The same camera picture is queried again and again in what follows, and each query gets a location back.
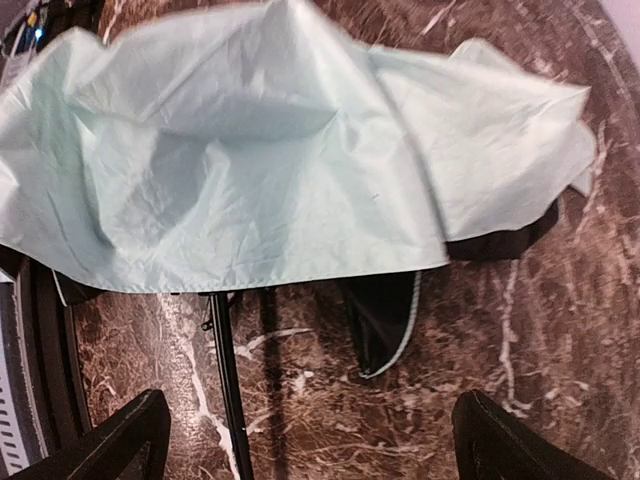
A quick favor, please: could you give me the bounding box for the black front frame rail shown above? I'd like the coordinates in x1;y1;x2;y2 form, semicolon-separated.
16;260;92;454

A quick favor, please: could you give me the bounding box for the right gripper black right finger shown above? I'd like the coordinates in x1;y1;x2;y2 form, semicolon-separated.
452;390;608;480

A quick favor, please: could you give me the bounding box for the mint green folding umbrella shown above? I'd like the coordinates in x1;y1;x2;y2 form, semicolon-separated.
1;1;595;479

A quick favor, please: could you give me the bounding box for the grey slotted cable duct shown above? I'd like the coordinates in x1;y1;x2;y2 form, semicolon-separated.
0;380;29;475

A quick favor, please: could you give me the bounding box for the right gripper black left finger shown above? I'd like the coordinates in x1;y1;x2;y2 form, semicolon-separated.
11;389;171;479

